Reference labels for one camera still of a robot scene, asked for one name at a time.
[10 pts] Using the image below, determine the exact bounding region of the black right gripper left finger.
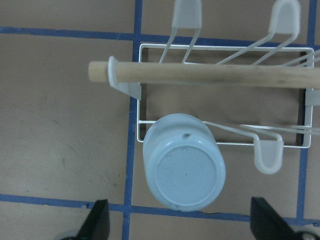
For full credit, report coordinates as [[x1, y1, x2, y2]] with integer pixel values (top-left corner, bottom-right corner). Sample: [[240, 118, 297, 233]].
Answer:
[[76, 199, 111, 240]]

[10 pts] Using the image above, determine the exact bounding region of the white wire dish rack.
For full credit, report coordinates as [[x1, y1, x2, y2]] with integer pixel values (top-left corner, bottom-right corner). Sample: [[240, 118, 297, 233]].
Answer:
[[107, 0, 320, 175]]

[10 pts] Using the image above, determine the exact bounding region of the light blue ikea cup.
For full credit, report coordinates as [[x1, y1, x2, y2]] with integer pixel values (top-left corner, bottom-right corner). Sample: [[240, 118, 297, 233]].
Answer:
[[142, 113, 226, 212]]

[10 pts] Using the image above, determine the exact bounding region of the wooden rack dowel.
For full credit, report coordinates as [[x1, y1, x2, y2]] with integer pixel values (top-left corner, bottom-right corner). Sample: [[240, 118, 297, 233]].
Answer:
[[88, 59, 320, 89]]

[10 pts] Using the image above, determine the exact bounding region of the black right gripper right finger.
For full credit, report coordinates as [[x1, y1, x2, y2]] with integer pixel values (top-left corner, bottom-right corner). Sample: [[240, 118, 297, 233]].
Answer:
[[250, 197, 300, 240]]

